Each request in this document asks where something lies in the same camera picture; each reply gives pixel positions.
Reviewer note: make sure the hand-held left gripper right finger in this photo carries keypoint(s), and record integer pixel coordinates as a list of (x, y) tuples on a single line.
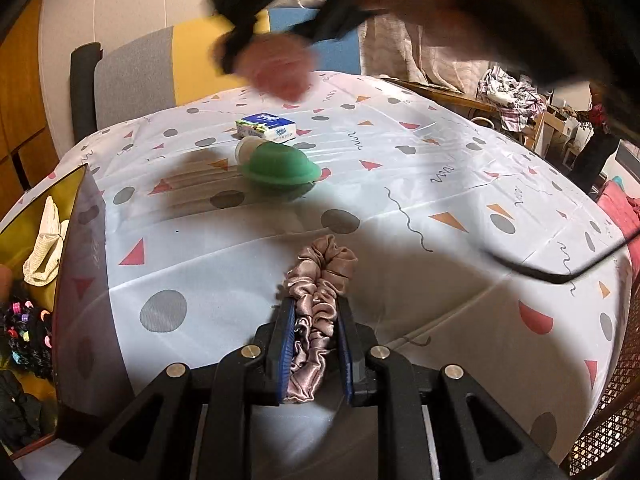
[(346, 345)]

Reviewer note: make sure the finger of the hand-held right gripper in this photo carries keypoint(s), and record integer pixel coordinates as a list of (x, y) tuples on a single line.
[(237, 45), (340, 17)]

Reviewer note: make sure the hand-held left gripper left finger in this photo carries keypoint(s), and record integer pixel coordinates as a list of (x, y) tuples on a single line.
[(285, 345)]

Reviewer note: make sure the pink satin scrunchie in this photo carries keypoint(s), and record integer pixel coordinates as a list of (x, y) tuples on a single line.
[(320, 300)]

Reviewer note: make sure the brown box with gold lining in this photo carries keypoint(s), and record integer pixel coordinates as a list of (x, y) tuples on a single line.
[(85, 310)]

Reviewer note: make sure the beige curtain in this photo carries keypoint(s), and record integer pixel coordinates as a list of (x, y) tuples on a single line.
[(400, 55)]

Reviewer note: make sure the pile of clothes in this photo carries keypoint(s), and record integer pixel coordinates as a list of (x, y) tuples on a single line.
[(510, 97)]

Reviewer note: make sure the blue and white tissue pack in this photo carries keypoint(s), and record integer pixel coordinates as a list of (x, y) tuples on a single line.
[(267, 127)]

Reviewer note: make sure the white cup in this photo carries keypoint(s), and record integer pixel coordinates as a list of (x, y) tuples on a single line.
[(247, 150)]

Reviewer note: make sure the wooden side table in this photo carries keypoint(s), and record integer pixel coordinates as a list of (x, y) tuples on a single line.
[(465, 105)]

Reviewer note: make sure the grey yellow blue chair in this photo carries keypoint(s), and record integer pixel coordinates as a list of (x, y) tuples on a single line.
[(135, 80)]

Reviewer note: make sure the dark hanging clothes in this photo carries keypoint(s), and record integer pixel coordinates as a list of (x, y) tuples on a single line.
[(595, 155)]

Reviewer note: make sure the patterned plastic tablecloth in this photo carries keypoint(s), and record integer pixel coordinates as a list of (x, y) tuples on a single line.
[(450, 170)]

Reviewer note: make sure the red cloth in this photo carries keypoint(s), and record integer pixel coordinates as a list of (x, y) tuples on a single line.
[(620, 205)]

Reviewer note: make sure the wooden cabinet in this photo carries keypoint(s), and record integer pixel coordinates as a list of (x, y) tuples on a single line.
[(20, 100)]

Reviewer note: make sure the cream cloth glove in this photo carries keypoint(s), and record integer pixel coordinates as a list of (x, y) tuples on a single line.
[(47, 245)]

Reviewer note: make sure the rattan chair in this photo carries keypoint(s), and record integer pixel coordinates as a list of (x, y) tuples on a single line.
[(610, 425)]

